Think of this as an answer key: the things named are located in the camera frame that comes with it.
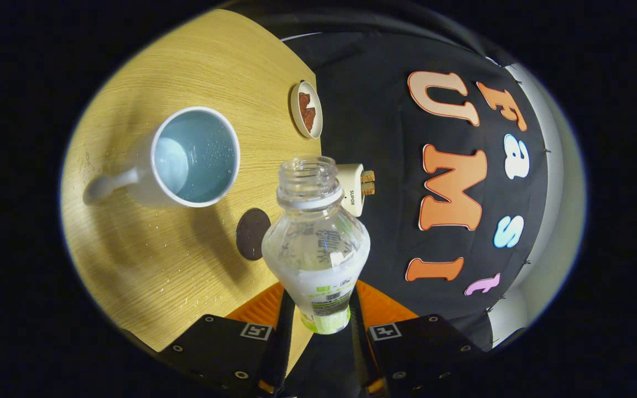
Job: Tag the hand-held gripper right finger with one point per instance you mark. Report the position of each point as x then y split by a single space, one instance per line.
423 348

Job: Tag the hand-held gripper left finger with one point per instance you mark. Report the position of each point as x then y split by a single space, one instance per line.
219 348

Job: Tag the round dark brown coaster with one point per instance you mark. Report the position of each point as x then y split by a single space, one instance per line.
251 235

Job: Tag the clear plastic juice bottle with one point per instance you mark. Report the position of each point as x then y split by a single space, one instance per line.
316 249

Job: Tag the white cup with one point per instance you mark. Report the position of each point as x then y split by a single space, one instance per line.
144 188

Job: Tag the wooden table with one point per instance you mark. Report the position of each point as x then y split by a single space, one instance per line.
147 265

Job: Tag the toasted bread slice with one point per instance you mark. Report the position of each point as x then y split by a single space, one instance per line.
368 177
369 189

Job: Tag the white toaster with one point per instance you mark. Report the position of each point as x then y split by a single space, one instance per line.
353 190

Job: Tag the red meat piece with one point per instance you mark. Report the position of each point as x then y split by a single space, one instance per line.
309 119
304 100

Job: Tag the round white plate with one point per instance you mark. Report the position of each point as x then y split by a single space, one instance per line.
295 105

